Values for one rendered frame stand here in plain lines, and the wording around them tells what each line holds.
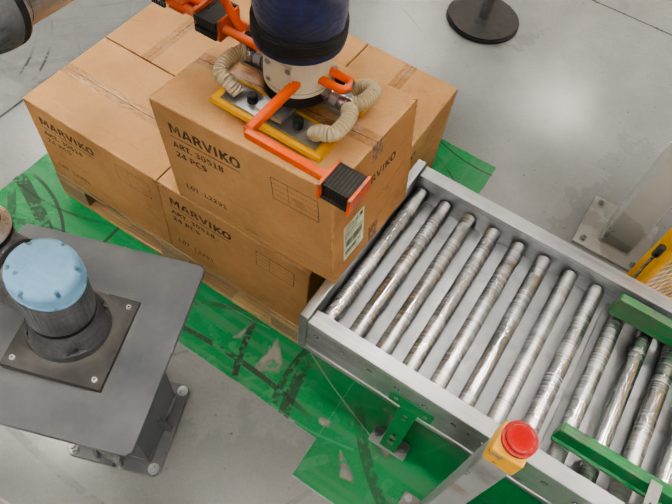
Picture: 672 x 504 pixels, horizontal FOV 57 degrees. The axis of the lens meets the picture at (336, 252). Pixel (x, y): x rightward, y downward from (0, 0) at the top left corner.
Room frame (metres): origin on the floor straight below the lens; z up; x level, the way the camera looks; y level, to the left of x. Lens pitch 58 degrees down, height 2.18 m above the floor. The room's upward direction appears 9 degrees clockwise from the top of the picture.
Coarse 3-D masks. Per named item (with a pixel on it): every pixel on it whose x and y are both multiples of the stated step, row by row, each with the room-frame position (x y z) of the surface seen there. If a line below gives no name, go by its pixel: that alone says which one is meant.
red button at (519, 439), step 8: (512, 424) 0.40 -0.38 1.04; (520, 424) 0.40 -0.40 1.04; (528, 424) 0.41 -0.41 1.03; (504, 432) 0.38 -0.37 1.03; (512, 432) 0.38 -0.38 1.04; (520, 432) 0.39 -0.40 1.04; (528, 432) 0.39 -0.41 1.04; (504, 440) 0.37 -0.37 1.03; (512, 440) 0.37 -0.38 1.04; (520, 440) 0.37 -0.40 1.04; (528, 440) 0.37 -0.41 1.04; (536, 440) 0.38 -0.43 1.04; (504, 448) 0.35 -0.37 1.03; (512, 448) 0.35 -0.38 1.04; (520, 448) 0.36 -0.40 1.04; (528, 448) 0.36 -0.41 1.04; (536, 448) 0.36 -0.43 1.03; (512, 456) 0.34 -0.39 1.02; (520, 456) 0.34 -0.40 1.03; (528, 456) 0.35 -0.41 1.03
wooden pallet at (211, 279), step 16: (64, 176) 1.41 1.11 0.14; (80, 192) 1.38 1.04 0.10; (96, 208) 1.36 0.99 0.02; (112, 208) 1.30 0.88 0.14; (128, 224) 1.31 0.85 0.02; (144, 240) 1.25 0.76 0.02; (160, 240) 1.20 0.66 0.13; (176, 256) 1.17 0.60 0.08; (208, 272) 1.16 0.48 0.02; (224, 288) 1.10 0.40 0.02; (240, 304) 1.04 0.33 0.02; (256, 304) 1.06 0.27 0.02; (272, 320) 0.98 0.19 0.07; (288, 320) 0.95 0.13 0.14; (288, 336) 0.95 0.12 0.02
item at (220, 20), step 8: (208, 0) 1.31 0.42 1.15; (216, 0) 1.33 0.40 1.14; (200, 8) 1.29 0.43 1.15; (208, 8) 1.30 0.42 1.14; (216, 8) 1.30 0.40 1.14; (200, 16) 1.25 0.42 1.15; (208, 16) 1.27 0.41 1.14; (216, 16) 1.27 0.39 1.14; (224, 16) 1.26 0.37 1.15; (200, 24) 1.26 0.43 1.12; (208, 24) 1.24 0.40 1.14; (216, 24) 1.24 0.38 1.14; (224, 24) 1.25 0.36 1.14; (232, 24) 1.28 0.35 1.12; (200, 32) 1.25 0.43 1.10; (208, 32) 1.24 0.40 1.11; (216, 32) 1.24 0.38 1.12; (216, 40) 1.23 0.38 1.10
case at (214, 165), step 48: (192, 96) 1.18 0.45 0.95; (384, 96) 1.24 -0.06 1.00; (192, 144) 1.09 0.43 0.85; (240, 144) 1.02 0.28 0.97; (384, 144) 1.10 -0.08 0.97; (192, 192) 1.11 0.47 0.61; (240, 192) 1.02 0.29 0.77; (288, 192) 0.95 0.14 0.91; (384, 192) 1.11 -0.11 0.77; (288, 240) 0.94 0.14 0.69; (336, 240) 0.89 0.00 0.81
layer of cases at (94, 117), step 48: (240, 0) 2.12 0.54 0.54; (96, 48) 1.72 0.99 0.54; (144, 48) 1.76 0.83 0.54; (192, 48) 1.80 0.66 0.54; (48, 96) 1.45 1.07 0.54; (96, 96) 1.49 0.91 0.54; (144, 96) 1.53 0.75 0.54; (432, 96) 1.76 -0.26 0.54; (48, 144) 1.41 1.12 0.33; (96, 144) 1.28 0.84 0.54; (144, 144) 1.31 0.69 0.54; (432, 144) 1.73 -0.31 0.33; (96, 192) 1.33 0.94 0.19; (144, 192) 1.21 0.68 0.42; (192, 240) 1.13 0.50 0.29; (240, 240) 1.03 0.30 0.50; (240, 288) 1.04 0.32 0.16; (288, 288) 0.96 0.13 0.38
